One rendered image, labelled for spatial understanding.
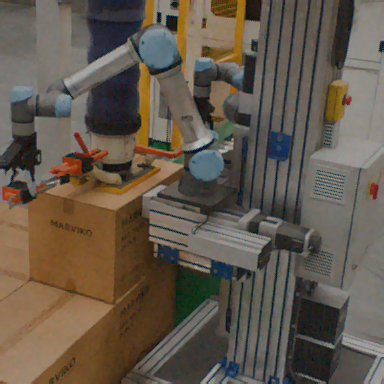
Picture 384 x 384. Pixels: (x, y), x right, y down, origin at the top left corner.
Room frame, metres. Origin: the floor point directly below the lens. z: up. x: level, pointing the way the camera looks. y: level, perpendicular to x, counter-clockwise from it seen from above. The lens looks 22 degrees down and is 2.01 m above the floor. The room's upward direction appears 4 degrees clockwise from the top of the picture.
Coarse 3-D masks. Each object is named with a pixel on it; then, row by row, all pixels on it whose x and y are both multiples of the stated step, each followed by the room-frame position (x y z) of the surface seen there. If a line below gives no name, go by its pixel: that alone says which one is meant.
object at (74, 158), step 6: (66, 156) 2.57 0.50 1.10; (72, 156) 2.59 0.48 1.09; (78, 156) 2.60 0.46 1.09; (84, 156) 2.60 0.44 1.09; (90, 156) 2.59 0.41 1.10; (72, 162) 2.53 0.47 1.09; (78, 162) 2.52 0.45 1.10; (84, 162) 2.53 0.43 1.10; (90, 162) 2.57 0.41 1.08; (84, 168) 2.54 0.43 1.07; (90, 168) 2.56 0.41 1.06; (78, 174) 2.52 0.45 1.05
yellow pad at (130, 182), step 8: (144, 168) 2.85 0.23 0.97; (152, 168) 2.86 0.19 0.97; (160, 168) 2.89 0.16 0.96; (120, 176) 2.69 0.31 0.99; (128, 176) 2.74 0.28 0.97; (136, 176) 2.75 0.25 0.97; (144, 176) 2.77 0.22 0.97; (104, 184) 2.65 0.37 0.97; (112, 184) 2.64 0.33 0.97; (120, 184) 2.65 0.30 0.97; (128, 184) 2.67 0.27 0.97; (136, 184) 2.70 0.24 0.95; (112, 192) 2.60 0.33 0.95; (120, 192) 2.59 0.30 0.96
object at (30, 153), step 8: (16, 136) 2.23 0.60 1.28; (32, 136) 2.26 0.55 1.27; (32, 144) 2.28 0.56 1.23; (24, 152) 2.25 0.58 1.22; (32, 152) 2.26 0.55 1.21; (40, 152) 2.29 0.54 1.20; (16, 160) 2.24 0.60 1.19; (24, 160) 2.23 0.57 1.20; (32, 160) 2.27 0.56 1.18; (40, 160) 2.30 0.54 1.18; (24, 168) 2.23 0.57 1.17
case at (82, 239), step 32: (160, 160) 3.03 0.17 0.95; (64, 192) 2.58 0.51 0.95; (96, 192) 2.60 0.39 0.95; (128, 192) 2.63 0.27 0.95; (32, 224) 2.59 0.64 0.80; (64, 224) 2.53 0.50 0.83; (96, 224) 2.48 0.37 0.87; (128, 224) 2.54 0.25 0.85; (32, 256) 2.59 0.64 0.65; (64, 256) 2.53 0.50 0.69; (96, 256) 2.48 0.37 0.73; (128, 256) 2.55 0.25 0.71; (64, 288) 2.53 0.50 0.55; (96, 288) 2.47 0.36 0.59; (128, 288) 2.56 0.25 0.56
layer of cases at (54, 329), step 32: (0, 224) 3.11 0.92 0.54; (0, 256) 2.78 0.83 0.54; (0, 288) 2.51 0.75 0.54; (32, 288) 2.53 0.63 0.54; (160, 288) 2.84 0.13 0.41; (0, 320) 2.28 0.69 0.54; (32, 320) 2.29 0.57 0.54; (64, 320) 2.31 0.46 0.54; (96, 320) 2.32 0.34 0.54; (128, 320) 2.56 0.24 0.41; (160, 320) 2.86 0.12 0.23; (0, 352) 2.08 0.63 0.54; (32, 352) 2.09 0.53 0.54; (64, 352) 2.11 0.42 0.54; (96, 352) 2.32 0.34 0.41; (128, 352) 2.57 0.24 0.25
